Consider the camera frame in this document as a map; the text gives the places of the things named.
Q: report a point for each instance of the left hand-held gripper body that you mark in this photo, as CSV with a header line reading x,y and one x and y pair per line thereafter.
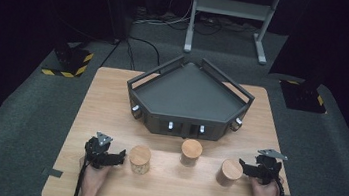
x,y
97,150

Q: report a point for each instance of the dark grey metal corner rack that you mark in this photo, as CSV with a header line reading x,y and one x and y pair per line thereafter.
x,y
190,90

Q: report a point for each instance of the person's left hand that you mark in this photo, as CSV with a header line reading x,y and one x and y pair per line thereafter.
x,y
94,175

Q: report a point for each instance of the black yellow striped base plate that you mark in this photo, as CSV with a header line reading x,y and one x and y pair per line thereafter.
x,y
69,61
303,97

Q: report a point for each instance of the grey metal stand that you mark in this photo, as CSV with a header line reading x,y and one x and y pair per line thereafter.
x,y
230,7

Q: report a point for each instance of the chickpea glass jar wooden lid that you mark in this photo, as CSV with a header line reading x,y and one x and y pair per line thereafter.
x,y
139,156

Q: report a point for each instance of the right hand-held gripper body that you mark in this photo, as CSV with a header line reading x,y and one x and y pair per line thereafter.
x,y
268,166

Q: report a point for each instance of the black curtain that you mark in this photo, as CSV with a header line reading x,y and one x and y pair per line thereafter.
x,y
22,9
347,42

